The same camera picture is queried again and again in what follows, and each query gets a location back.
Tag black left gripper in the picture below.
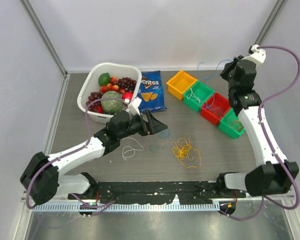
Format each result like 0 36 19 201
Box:
118 109 167 140

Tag peaches in basket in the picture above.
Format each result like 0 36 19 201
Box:
100 76 125 95

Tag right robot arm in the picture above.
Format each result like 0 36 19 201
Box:
215 55 299 198

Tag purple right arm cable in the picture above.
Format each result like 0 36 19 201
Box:
218 45 300 221

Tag green plastic bin far right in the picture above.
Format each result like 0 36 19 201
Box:
218 108 245 139

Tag yellow wires bundle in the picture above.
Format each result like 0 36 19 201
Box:
170 133 202 170

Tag red plastic bin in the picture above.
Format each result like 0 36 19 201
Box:
200 92 231 126

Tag white wires bundle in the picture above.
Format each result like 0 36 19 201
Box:
121 136 145 161

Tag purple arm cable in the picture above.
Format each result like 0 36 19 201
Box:
26 97 127 210
218 45 300 221

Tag white fruit basket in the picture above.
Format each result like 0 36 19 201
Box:
77 62 142 124

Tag green lime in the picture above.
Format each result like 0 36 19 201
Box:
98 72 111 87

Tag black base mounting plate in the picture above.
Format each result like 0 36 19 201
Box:
78 181 246 205

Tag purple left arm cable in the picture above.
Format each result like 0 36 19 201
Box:
26 97 127 210

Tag upper purple grape bunch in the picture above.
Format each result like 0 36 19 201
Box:
117 77 137 93

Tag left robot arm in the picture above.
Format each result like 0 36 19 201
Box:
20 111 168 209

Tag white slotted cable duct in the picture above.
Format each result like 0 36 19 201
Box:
33 201 220 213

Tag blue Doritos chip bag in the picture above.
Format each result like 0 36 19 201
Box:
137 70 167 113

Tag lower purple grape bunch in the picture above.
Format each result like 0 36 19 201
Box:
86 91 104 114

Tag orange wire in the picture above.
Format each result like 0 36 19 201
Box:
227 116 245 132

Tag purple grape bunch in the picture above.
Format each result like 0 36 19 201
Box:
117 77 137 93
86 91 104 114

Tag green plastic bin near yellow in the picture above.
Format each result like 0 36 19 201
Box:
183 81 215 112

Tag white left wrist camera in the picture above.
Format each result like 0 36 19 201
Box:
124 97 142 116

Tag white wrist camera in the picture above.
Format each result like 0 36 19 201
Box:
124 97 142 116
243 44 266 66

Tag small watermelon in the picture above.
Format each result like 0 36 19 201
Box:
101 90 123 115

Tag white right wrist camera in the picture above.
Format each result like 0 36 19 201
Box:
243 44 266 66

